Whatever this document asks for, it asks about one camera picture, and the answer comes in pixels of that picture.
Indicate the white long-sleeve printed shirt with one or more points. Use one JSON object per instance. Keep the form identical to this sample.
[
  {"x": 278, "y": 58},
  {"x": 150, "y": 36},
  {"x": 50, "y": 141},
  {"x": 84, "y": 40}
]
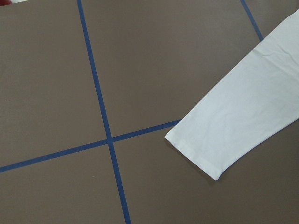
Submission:
[{"x": 255, "y": 100}]

